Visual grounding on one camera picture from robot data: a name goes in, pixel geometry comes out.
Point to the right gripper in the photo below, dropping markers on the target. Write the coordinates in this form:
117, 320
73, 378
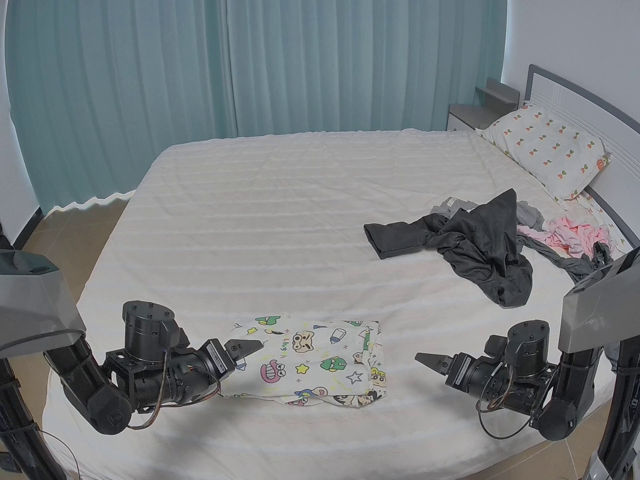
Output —
472, 373

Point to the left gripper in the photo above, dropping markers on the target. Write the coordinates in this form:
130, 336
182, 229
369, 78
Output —
200, 368

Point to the white printed pyjama top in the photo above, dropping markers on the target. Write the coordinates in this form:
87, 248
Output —
310, 363

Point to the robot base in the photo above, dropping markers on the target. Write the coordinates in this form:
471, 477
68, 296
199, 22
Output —
600, 468

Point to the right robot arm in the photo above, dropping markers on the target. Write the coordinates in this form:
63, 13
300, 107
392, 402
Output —
580, 318

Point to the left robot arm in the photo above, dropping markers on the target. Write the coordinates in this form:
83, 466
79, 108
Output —
30, 293

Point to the bed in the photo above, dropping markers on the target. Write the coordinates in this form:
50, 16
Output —
250, 218

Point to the black garment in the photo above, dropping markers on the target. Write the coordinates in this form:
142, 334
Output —
480, 238

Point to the dark grey garment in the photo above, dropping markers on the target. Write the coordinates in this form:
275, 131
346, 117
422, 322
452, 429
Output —
575, 268

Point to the light grey garment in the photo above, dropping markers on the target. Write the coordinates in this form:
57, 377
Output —
530, 215

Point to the pink garment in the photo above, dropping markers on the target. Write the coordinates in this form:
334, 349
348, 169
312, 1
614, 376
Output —
570, 233

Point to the white printed pillow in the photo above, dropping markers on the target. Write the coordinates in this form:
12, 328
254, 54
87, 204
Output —
545, 143

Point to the grey bedside table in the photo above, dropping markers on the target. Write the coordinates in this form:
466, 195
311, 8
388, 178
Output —
465, 115

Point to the blue-green curtain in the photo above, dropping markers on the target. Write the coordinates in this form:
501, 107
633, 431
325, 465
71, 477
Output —
150, 68

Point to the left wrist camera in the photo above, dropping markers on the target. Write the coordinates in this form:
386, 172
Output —
183, 338

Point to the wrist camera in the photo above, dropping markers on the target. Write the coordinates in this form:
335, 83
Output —
495, 346
183, 338

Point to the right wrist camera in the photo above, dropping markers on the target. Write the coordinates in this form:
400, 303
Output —
495, 346

